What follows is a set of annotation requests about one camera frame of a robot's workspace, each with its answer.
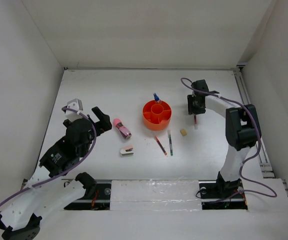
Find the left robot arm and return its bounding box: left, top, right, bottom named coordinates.
left=0, top=104, right=112, bottom=240

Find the pink-capped clear tube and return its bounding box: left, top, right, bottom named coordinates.
left=113, top=118, right=132, bottom=140

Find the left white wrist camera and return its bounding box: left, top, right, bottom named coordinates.
left=63, top=98, right=83, bottom=122

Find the small tan eraser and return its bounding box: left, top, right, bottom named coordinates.
left=180, top=128, right=187, bottom=137

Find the red and white pen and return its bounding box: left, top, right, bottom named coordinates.
left=193, top=114, right=198, bottom=130

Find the orange red pen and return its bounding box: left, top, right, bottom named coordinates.
left=154, top=136, right=168, bottom=156

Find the green and white pen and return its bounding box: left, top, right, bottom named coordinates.
left=167, top=129, right=174, bottom=156

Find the pink white mini stapler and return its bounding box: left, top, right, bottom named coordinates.
left=120, top=145, right=134, bottom=157

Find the black front mounting rail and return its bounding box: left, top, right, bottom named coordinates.
left=65, top=179, right=248, bottom=212

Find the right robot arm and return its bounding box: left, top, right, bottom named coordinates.
left=187, top=79, right=261, bottom=199

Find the orange round desk organizer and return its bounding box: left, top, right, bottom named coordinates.
left=142, top=100, right=172, bottom=131

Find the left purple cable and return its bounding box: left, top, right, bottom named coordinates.
left=0, top=106, right=97, bottom=223

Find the aluminium side rail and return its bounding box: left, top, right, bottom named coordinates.
left=231, top=65, right=288, bottom=201

